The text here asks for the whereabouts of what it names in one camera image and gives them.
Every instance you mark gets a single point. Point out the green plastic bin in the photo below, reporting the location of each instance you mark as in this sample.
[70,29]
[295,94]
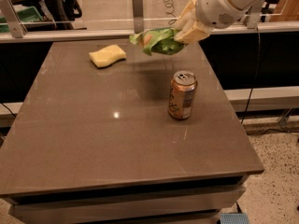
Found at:
[30,14]

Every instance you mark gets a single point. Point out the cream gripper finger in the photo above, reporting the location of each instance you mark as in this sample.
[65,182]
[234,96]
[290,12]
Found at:
[193,31]
[187,18]

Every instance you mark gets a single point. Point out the right metal glass bracket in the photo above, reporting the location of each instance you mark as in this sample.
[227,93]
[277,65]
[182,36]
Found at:
[254,14]

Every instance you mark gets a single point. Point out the orange soda can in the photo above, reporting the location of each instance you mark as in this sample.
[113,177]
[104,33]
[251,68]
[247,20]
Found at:
[182,94]

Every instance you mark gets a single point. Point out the yellow sponge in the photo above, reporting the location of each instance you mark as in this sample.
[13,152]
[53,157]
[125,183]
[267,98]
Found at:
[107,56]

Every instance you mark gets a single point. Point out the black office chair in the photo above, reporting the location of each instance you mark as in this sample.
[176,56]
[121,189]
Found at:
[264,9]

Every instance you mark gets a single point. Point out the green rice chip bag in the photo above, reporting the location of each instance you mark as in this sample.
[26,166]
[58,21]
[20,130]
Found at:
[160,40]

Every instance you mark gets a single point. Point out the metal glass bracket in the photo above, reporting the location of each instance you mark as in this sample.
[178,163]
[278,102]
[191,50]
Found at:
[138,17]
[254,14]
[17,30]

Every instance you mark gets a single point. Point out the middle metal glass bracket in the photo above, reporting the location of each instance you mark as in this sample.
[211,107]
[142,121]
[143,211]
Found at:
[138,17]

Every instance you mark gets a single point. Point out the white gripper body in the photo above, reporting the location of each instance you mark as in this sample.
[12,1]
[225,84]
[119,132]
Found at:
[218,4]

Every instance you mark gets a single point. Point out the grey table drawer unit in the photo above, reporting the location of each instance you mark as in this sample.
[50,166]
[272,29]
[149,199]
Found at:
[195,205]

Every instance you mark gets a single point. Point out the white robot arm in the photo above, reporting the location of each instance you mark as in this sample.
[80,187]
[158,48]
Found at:
[200,17]

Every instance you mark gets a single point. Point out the left metal glass bracket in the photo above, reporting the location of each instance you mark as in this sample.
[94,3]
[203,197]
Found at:
[17,30]

